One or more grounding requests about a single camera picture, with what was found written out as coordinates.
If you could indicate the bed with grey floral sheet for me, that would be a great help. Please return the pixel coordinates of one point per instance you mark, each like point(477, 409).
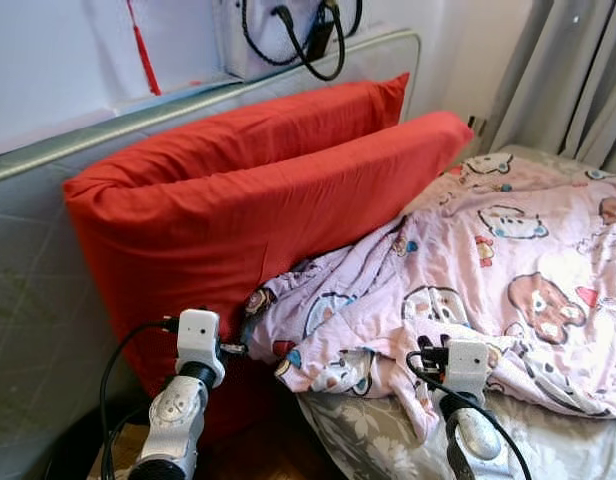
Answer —
point(378, 450)

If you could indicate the pink bear print blanket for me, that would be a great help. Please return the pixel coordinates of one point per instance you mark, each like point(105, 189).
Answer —
point(508, 260)

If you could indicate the brown cardboard piece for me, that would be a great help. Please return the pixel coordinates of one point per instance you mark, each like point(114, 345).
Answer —
point(118, 455)

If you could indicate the thick red cushion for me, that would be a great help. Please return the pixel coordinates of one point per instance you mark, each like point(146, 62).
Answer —
point(238, 130)
point(188, 250)

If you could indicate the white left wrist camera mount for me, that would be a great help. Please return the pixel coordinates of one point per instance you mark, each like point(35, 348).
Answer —
point(198, 335)

